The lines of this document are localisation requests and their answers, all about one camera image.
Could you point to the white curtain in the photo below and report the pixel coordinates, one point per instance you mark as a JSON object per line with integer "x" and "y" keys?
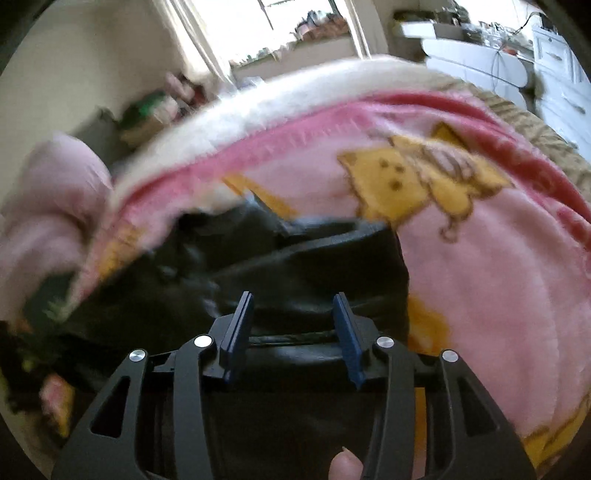
{"x": 198, "y": 32}

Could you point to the white dresser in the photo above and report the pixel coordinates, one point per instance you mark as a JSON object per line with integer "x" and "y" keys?
{"x": 561, "y": 78}

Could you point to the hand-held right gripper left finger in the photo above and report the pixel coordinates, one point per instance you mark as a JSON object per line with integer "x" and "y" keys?
{"x": 236, "y": 330}

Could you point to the pink printed blanket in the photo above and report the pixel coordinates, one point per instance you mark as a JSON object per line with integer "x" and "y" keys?
{"x": 485, "y": 258}

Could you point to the window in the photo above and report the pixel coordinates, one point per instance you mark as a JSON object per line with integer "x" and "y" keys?
{"x": 286, "y": 23}

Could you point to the white desk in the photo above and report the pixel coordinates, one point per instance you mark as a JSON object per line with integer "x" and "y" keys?
{"x": 466, "y": 60}

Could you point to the windowsill clutter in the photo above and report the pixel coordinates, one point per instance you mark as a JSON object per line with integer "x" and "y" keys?
{"x": 323, "y": 27}

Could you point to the person's right hand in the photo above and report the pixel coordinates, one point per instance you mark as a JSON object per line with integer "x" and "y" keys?
{"x": 344, "y": 467}

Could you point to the black leather pants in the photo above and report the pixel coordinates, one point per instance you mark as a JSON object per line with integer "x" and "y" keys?
{"x": 300, "y": 277}

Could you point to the pink quilt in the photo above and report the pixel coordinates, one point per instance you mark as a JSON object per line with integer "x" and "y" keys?
{"x": 51, "y": 194}

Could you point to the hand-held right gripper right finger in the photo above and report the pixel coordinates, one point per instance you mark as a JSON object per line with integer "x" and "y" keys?
{"x": 347, "y": 341}

